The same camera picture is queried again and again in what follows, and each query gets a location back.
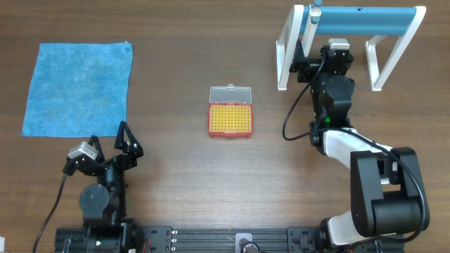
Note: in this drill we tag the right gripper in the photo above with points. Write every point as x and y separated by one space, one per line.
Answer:
337 60

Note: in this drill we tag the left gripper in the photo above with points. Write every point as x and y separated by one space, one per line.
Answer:
117 162

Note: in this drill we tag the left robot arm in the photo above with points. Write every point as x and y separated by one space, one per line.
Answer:
94 202

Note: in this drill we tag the blue cloth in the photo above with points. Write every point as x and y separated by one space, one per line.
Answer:
79 89

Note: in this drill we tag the white and blue stand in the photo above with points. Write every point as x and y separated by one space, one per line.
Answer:
358 20

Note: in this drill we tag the red and yellow tip box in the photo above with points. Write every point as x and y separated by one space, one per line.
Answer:
230 117

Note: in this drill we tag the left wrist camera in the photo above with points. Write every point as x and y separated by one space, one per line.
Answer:
83 151

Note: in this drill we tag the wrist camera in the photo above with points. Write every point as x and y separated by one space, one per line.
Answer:
83 151
338 43

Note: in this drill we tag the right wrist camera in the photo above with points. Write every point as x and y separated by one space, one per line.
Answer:
338 43

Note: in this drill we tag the mounting rail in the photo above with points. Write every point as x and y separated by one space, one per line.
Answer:
211 240

